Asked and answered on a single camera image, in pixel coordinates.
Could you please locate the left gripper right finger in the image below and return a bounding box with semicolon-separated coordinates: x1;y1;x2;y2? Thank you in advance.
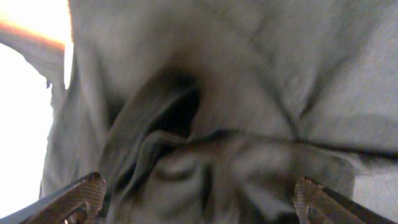
292;177;396;224

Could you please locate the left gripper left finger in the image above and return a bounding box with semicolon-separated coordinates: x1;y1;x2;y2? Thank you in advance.
1;172;107;224

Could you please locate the black t-shirt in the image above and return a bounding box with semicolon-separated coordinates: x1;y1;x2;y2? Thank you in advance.
0;0;398;224

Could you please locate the light blue t-shirt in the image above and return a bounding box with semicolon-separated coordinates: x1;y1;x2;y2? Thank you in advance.
0;42;75;220

